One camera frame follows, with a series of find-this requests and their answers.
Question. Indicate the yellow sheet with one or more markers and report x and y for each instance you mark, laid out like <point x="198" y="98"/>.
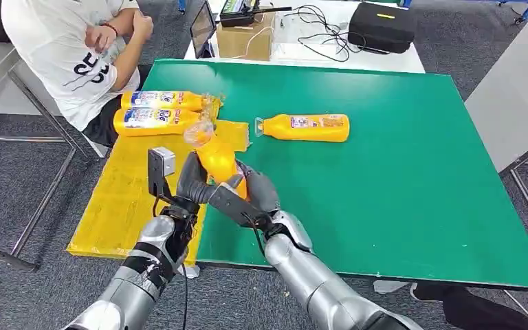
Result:
<point x="123" y="200"/>

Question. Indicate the grey side table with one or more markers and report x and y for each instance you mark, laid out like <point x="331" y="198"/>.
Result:
<point x="514" y="100"/>

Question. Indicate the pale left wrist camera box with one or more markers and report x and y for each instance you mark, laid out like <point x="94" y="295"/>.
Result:
<point x="161" y="164"/>

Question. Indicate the green table mat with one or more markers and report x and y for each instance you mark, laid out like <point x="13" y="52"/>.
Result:
<point x="382" y="182"/>

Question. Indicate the cardboard box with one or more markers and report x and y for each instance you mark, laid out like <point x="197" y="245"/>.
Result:
<point x="243" y="43"/>

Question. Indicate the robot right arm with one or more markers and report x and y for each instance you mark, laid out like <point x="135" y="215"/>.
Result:
<point x="309" y="278"/>

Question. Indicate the orange drink bottle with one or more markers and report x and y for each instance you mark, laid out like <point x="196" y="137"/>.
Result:
<point x="154" y="100"/>
<point x="309" y="130"/>
<point x="218" y="164"/>
<point x="150" y="122"/>

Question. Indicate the white table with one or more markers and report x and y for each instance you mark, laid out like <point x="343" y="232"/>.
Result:
<point x="382" y="64"/>

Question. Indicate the person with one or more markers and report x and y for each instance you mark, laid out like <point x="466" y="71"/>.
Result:
<point x="54" y="54"/>

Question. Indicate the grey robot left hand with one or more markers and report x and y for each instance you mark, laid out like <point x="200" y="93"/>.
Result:
<point x="191" y="182"/>

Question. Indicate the black device with antenna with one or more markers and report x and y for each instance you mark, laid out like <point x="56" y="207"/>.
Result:
<point x="236" y="18"/>

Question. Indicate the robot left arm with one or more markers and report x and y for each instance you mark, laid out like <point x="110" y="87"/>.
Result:
<point x="127" y="287"/>

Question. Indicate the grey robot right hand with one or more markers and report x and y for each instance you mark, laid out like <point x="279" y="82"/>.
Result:
<point x="261" y="193"/>

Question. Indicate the black carry case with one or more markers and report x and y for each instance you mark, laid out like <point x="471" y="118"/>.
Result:
<point x="382" y="32"/>

